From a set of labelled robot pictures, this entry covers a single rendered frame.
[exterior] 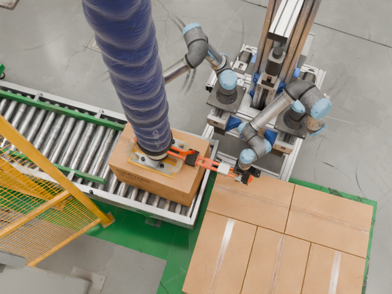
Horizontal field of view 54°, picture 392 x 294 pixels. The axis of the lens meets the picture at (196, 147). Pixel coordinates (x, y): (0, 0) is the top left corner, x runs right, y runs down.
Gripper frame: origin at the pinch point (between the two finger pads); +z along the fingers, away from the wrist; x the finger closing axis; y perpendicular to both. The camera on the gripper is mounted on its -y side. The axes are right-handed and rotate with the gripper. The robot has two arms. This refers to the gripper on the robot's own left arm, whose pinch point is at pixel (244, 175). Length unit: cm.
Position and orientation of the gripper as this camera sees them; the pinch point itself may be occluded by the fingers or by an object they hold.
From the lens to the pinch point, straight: 246.3
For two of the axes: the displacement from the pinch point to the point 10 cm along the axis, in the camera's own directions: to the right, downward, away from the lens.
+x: -3.6, 8.6, -3.6
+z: 0.0, 3.8, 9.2
